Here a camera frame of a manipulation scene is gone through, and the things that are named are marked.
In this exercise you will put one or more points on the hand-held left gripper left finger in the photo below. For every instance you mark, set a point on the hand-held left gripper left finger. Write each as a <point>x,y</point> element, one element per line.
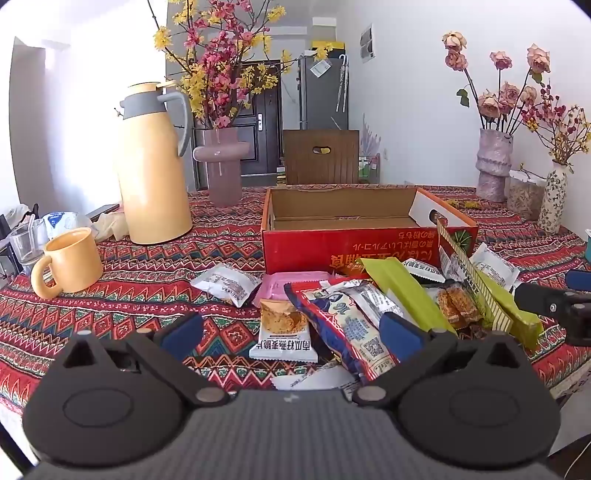
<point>182,334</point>

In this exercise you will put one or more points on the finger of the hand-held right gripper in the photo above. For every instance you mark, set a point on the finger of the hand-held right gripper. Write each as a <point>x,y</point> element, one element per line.
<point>540,297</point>
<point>581,280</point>

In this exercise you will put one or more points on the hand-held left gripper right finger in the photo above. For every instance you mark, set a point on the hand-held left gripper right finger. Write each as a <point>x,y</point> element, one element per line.
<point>401,337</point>

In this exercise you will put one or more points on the wide green snack packet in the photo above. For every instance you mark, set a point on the wide green snack packet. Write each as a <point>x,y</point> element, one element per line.
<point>401,286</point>

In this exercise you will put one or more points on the yellow striped snack packet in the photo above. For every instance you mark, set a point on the yellow striped snack packet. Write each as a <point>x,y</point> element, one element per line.
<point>475,281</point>

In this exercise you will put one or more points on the pink snack packet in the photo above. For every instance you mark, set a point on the pink snack packet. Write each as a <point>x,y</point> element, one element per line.
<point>277,288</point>

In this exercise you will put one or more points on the red cardboard box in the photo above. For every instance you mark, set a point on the red cardboard box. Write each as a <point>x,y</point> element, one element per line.
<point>314,249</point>

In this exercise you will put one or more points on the long green snack packet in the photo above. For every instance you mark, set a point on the long green snack packet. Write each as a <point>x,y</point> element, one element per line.
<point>521,318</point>

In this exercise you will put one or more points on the silver snack packet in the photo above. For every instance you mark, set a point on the silver snack packet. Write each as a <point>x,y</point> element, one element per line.
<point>369,300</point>

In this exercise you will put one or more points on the red and blue snack packet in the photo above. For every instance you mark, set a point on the red and blue snack packet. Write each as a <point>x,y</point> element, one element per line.
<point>351,332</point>

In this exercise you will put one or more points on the clear packet of brown bars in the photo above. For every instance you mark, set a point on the clear packet of brown bars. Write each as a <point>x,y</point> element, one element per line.
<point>457,304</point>

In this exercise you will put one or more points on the red patterned tablecloth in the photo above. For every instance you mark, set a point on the red patterned tablecloth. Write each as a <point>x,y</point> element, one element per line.
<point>138,286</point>

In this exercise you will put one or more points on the small white snack packet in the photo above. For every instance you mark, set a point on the small white snack packet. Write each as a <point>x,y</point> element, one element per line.
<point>226,284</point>

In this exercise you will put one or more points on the white floral vase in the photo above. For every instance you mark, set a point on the white floral vase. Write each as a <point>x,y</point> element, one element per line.
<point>552,203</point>

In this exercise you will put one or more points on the flat white snack packet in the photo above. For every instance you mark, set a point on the flat white snack packet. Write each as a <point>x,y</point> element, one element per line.
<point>314,378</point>

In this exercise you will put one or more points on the clear storage jar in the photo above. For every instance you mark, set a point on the clear storage jar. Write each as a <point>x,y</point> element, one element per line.
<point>524,198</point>

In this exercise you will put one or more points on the white oat crisp packet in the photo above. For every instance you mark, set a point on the white oat crisp packet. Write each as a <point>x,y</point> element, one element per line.
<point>284,344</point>

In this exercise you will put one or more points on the yellow ceramic mug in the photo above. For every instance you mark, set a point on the yellow ceramic mug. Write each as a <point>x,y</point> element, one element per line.
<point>74,263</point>

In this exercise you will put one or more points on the beige cloth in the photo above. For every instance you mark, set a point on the beige cloth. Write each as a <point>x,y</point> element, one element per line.
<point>111,226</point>

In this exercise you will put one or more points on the textured purple vase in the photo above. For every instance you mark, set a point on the textured purple vase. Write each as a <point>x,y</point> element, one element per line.
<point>494,166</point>

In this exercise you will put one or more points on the yellow thermos jug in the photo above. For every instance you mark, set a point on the yellow thermos jug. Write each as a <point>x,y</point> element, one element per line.
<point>152,184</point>

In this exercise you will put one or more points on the red berry and yellow branches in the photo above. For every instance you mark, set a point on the red berry and yellow branches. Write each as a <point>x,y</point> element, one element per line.
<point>558,124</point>

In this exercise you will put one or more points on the pink glass vase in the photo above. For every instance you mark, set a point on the pink glass vase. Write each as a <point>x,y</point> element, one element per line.
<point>223,180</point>

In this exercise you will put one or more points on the white plastic bag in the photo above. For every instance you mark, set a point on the white plastic bag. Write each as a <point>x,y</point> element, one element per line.
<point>64,221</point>

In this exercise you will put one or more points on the small storage shelf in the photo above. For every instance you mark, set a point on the small storage shelf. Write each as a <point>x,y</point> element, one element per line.
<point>368,168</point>

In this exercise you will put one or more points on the clear drinking glass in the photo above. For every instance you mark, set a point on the clear drinking glass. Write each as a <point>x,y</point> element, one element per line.
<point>25,249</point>

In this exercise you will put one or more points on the brown wooden chair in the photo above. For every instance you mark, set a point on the brown wooden chair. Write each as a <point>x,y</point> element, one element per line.
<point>318,166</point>

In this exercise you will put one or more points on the dried pink roses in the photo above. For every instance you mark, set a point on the dried pink roses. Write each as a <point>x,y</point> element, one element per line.
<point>489,104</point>

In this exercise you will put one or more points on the purple dried grass bunch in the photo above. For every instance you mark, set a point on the purple dried grass bunch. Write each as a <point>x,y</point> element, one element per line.
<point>371,138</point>

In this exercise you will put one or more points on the dark wooden door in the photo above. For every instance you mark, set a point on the dark wooden door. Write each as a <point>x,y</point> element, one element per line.
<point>258,138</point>

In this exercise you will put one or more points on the grey refrigerator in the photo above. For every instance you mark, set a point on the grey refrigerator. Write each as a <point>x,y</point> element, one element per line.
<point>318,101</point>

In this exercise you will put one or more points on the hanging folded umbrella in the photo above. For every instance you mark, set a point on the hanging folded umbrella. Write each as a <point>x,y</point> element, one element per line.
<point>342,83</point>

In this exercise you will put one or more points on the pink and yellow blossom branches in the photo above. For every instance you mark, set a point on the pink and yellow blossom branches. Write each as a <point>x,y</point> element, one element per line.
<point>221,69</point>

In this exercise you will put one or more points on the yellow box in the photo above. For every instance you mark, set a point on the yellow box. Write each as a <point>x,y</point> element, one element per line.
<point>328,47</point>

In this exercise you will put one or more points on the white wall panel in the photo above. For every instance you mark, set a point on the white wall panel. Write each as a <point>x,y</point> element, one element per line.
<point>367,44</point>

